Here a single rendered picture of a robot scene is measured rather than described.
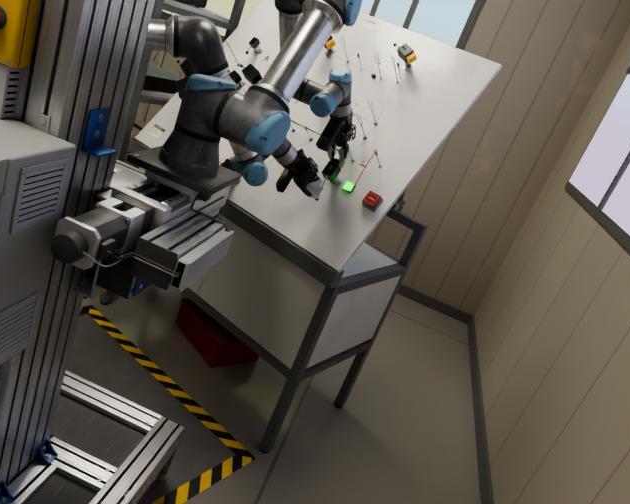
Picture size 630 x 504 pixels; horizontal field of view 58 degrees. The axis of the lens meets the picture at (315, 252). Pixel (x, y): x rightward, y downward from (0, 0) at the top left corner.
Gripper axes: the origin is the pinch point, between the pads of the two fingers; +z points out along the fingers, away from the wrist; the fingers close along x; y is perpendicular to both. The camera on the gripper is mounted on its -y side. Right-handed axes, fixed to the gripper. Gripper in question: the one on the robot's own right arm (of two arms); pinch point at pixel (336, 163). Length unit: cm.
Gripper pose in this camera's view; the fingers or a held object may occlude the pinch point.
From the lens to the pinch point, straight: 211.2
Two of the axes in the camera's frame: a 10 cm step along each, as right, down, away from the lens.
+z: 0.2, 7.2, 6.9
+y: 5.9, -5.7, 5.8
